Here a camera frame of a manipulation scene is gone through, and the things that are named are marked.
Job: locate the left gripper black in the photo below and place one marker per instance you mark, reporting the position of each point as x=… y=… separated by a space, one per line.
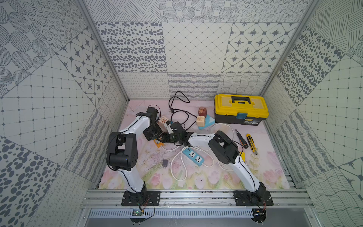
x=154 y=135

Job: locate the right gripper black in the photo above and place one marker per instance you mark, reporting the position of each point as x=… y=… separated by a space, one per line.
x=165 y=138

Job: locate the orange power strip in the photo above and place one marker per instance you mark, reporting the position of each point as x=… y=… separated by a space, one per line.
x=158 y=143

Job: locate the blue power strip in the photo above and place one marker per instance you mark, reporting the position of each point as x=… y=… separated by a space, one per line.
x=193 y=156

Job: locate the teal power strip base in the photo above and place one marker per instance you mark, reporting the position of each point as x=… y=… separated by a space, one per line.
x=209 y=121

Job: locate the yellow plug adapter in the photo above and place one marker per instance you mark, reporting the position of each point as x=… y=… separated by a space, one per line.
x=242 y=154

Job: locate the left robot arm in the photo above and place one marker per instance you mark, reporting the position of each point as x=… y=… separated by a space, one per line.
x=122 y=148

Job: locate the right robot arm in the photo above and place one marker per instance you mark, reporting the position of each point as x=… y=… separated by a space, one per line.
x=225 y=149

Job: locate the pink deer cube socket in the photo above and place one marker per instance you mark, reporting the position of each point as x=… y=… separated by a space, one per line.
x=163 y=120

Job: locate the dark red cube socket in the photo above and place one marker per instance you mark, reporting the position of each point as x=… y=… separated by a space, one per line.
x=202 y=111

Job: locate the black red screwdriver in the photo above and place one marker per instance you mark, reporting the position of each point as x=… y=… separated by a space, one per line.
x=242 y=140

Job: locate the yellow utility knife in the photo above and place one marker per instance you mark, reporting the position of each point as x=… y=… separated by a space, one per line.
x=251 y=144

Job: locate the yellow black toolbox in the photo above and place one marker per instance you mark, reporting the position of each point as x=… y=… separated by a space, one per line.
x=239 y=109

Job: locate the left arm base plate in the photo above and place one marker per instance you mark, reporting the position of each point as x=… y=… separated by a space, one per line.
x=147 y=198

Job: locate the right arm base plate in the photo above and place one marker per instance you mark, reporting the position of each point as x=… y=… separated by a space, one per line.
x=246 y=198

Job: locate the aluminium rail frame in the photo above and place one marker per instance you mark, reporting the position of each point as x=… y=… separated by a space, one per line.
x=282 y=198

